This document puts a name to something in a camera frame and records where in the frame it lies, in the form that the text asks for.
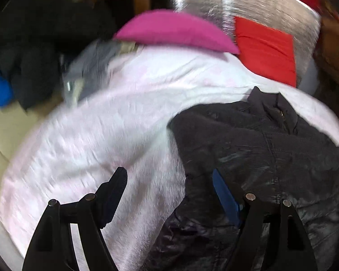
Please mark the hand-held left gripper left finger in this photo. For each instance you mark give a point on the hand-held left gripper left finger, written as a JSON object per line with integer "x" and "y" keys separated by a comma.
{"x": 113, "y": 203}

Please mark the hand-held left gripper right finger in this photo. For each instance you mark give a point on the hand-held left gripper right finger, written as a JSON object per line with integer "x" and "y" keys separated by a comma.
{"x": 226, "y": 194}

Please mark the black quilted jacket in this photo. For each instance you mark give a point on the black quilted jacket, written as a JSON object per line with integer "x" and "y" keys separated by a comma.
{"x": 243, "y": 135}

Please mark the white fleece blanket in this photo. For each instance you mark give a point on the white fleece blanket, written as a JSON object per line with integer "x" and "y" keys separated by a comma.
{"x": 130, "y": 118}

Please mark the grey garment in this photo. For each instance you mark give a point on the grey garment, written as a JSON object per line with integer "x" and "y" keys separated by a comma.
{"x": 93, "y": 65}

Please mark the red pillow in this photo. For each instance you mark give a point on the red pillow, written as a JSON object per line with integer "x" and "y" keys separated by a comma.
{"x": 265, "y": 53}

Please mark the wicker basket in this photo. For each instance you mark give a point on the wicker basket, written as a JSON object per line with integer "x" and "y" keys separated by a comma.
{"x": 327, "y": 62}

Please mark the pink pillow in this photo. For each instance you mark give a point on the pink pillow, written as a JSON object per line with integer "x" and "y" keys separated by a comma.
{"x": 172, "y": 31}

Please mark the black puffer coat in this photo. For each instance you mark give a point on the black puffer coat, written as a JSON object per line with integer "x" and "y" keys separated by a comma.
{"x": 39, "y": 34}

